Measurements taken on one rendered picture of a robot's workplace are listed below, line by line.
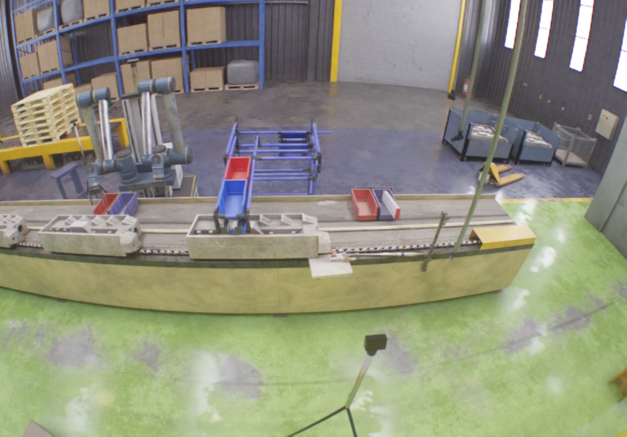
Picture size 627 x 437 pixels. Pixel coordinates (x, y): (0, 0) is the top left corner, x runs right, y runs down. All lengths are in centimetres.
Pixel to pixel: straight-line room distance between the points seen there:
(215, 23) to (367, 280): 957
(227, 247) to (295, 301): 82
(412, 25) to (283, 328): 1186
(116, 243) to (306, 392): 192
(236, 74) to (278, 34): 242
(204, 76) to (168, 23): 233
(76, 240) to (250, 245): 155
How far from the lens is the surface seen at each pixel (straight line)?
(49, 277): 359
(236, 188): 226
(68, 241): 294
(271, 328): 288
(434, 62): 1351
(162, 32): 1135
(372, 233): 270
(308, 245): 225
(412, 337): 299
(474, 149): 665
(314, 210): 288
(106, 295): 327
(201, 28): 1090
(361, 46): 1234
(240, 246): 226
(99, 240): 270
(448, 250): 273
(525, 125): 868
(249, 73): 1079
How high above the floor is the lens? 244
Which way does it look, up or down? 34 degrees down
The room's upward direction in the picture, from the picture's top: 3 degrees clockwise
